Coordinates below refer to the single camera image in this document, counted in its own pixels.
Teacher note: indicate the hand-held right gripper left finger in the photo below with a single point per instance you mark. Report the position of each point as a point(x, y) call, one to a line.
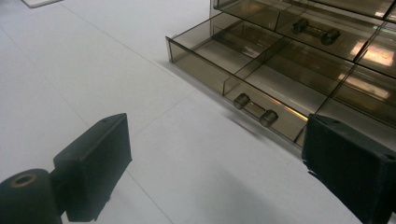
point(93, 165)

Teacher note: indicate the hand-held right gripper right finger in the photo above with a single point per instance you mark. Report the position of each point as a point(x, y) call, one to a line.
point(351, 161)

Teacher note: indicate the smoky acrylic drawer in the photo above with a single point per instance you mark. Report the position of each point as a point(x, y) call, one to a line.
point(370, 93)
point(267, 18)
point(274, 81)
point(381, 53)

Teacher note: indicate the closed smoky acrylic drawer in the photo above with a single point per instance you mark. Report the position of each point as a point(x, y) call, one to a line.
point(381, 53)
point(267, 18)
point(370, 93)

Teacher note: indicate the smoky acrylic drawer cabinet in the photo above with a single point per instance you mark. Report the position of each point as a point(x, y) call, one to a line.
point(378, 23)

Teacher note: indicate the white flat board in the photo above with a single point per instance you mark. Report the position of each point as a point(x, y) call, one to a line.
point(39, 2)

